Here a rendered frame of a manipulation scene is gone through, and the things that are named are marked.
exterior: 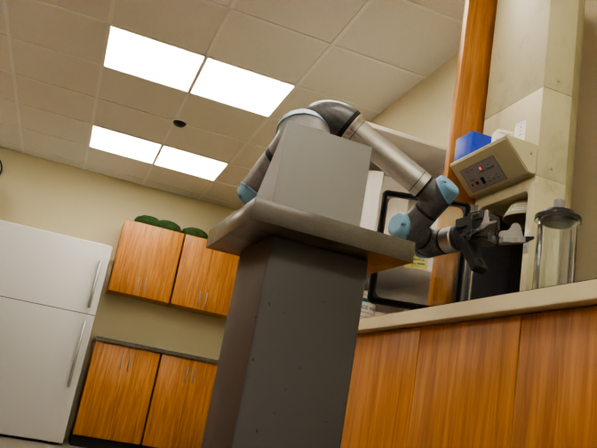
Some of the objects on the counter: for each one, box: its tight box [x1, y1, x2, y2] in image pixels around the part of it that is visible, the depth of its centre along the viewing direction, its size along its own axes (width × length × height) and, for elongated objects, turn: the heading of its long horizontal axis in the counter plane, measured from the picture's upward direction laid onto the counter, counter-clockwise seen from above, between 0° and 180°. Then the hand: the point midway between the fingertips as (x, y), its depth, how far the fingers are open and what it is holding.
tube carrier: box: [532, 210, 582, 289], centre depth 165 cm, size 11×11×21 cm
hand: (516, 232), depth 177 cm, fingers open, 14 cm apart
